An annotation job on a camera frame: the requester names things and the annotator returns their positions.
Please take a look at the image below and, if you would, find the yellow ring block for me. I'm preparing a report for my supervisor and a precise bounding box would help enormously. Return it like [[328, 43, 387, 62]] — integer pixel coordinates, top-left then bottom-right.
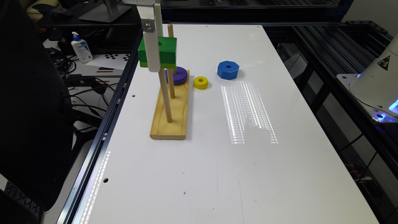
[[193, 77, 209, 90]]

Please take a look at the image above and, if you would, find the middle wooden peg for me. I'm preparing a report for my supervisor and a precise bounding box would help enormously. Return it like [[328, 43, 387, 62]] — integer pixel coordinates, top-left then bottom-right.
[[167, 68, 175, 99]]

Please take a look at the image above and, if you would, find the green square block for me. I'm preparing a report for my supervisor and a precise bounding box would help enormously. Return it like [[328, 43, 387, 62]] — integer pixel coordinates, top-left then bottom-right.
[[137, 37, 177, 69]]

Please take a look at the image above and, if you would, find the black cable bundle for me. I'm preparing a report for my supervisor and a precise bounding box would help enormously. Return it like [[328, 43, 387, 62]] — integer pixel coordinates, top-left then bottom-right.
[[46, 48, 77, 77]]

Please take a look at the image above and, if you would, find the wooden peg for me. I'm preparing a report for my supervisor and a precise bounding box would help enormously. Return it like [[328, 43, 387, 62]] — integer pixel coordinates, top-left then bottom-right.
[[158, 68, 172, 123], [167, 24, 177, 75], [167, 68, 175, 99]]

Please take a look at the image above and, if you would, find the monitor stand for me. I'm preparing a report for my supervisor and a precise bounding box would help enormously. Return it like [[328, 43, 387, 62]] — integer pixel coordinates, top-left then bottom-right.
[[79, 0, 131, 23]]

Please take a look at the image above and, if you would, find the black computer mouse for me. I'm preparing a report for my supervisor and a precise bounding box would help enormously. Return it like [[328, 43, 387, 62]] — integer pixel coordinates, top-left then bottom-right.
[[50, 8, 73, 19]]

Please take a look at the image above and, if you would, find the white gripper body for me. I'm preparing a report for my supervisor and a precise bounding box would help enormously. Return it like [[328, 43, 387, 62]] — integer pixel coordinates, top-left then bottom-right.
[[122, 0, 161, 5]]

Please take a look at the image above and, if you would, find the blue octagon block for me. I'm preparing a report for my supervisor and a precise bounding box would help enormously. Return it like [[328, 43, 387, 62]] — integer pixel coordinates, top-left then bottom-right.
[[217, 61, 239, 80]]

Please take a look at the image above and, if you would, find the checkerboard calibration sheet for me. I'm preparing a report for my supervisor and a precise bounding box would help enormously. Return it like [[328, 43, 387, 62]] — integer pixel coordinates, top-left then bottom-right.
[[87, 54, 130, 70]]

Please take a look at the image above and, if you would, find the rear wooden peg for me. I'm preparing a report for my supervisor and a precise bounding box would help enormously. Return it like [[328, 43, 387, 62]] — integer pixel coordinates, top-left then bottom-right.
[[167, 24, 177, 75]]

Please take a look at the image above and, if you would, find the wooden peg base board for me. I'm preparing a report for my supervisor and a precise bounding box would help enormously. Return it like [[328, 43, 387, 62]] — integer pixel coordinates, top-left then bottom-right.
[[150, 80, 190, 140]]

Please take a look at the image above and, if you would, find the white lotion pump bottle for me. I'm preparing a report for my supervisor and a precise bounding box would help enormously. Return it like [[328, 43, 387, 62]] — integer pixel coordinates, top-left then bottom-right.
[[71, 32, 93, 63]]

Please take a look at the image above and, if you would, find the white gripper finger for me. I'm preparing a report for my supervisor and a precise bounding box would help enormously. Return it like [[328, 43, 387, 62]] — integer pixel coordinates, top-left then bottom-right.
[[154, 3, 164, 37], [137, 4, 160, 73]]

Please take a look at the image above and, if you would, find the front wooden peg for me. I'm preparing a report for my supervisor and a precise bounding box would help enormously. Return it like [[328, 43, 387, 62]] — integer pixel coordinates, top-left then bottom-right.
[[158, 68, 172, 123]]

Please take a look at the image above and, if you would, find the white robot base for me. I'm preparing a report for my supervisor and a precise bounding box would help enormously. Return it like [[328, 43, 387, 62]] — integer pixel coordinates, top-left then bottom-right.
[[337, 37, 397, 123]]

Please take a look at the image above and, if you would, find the purple ring block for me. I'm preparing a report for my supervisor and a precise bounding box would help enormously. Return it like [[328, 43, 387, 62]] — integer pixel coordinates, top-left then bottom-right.
[[171, 67, 188, 85]]

